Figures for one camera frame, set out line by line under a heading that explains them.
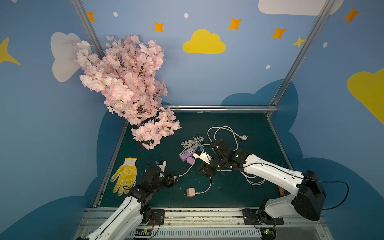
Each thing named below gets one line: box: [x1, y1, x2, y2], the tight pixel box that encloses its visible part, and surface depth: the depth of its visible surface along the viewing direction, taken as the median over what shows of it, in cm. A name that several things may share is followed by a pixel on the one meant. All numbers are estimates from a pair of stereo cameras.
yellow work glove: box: [110, 157, 138, 197], surface depth 90 cm
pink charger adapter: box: [186, 188, 196, 198], surface depth 82 cm
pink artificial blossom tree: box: [75, 35, 181, 150], surface depth 70 cm
